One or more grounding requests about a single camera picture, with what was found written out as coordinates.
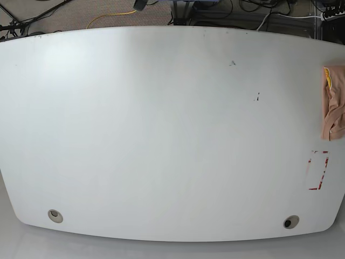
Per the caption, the peach T-shirt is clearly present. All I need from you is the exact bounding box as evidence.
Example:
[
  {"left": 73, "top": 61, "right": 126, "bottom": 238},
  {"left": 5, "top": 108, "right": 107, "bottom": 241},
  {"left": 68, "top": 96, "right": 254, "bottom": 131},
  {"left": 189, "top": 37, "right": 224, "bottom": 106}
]
[{"left": 321, "top": 66, "right": 344, "bottom": 141}]

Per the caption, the red tape rectangle marking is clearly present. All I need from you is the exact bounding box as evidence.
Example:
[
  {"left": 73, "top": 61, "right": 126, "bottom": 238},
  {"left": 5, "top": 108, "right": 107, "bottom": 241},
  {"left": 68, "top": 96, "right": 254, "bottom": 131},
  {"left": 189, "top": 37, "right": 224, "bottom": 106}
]
[{"left": 306, "top": 151, "right": 329, "bottom": 190}]

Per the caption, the left table grommet hole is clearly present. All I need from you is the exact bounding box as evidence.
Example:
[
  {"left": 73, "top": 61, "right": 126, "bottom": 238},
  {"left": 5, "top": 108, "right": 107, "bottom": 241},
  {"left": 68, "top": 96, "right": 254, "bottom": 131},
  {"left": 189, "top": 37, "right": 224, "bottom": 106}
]
[{"left": 47, "top": 209, "right": 63, "bottom": 223}]

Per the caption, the table grommet hole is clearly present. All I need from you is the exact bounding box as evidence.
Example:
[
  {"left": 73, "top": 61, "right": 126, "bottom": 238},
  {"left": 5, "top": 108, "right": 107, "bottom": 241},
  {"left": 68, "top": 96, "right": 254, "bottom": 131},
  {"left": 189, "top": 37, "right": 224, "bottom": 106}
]
[
  {"left": 283, "top": 215, "right": 300, "bottom": 229},
  {"left": 47, "top": 209, "right": 63, "bottom": 223}
]

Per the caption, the right table grommet hole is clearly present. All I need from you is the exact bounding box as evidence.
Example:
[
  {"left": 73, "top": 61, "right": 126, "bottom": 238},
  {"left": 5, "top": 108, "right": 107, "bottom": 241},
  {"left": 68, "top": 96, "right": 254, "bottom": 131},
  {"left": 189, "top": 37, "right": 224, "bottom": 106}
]
[{"left": 283, "top": 215, "right": 300, "bottom": 229}]

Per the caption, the white power strip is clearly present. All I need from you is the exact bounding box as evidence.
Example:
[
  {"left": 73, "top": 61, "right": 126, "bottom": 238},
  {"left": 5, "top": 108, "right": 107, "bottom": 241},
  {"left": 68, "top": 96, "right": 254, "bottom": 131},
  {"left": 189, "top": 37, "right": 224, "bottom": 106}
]
[{"left": 321, "top": 5, "right": 344, "bottom": 21}]

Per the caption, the yellow cable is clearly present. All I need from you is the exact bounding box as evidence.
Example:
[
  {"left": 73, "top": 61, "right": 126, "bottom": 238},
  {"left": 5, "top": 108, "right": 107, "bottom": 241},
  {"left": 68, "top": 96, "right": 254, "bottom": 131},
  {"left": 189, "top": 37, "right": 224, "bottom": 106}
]
[{"left": 86, "top": 9, "right": 139, "bottom": 29}]

